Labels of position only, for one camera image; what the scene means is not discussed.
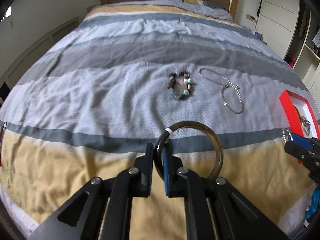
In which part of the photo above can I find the red jewelry box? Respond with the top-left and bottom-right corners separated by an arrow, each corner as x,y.
279,90 -> 319,139

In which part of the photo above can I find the amber resin bangle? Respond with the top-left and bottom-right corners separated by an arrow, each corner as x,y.
294,105 -> 301,123

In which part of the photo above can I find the dark brown bangle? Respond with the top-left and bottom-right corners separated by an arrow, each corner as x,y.
153,121 -> 224,180

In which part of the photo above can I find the silver chain necklace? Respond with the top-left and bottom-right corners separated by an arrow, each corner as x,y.
198,68 -> 245,114

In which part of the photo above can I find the beaded stone bracelet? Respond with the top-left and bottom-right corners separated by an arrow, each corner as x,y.
167,71 -> 197,101

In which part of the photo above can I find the red item in wardrobe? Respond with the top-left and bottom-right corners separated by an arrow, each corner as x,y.
289,59 -> 296,68

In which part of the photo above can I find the striped bed duvet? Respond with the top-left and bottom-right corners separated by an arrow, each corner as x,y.
1,0 -> 316,239

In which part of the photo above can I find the hanging striped shirt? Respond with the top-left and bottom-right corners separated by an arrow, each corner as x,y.
312,29 -> 320,48

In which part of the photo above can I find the purple tissue box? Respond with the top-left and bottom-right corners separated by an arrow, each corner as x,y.
254,31 -> 263,40

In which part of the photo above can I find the white wardrobe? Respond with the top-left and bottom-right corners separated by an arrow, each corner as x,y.
257,0 -> 319,103

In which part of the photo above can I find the white radiator cover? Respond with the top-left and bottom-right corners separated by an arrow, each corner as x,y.
1,17 -> 79,105

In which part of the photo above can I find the lavender pillow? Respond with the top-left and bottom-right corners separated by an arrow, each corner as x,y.
170,0 -> 234,21

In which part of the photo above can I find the window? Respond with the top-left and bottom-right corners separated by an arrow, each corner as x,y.
1,6 -> 12,22

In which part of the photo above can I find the blue handle grip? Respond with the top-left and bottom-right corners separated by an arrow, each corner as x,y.
304,186 -> 320,228

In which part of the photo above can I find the wall power outlet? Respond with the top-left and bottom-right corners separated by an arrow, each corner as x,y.
246,14 -> 256,21

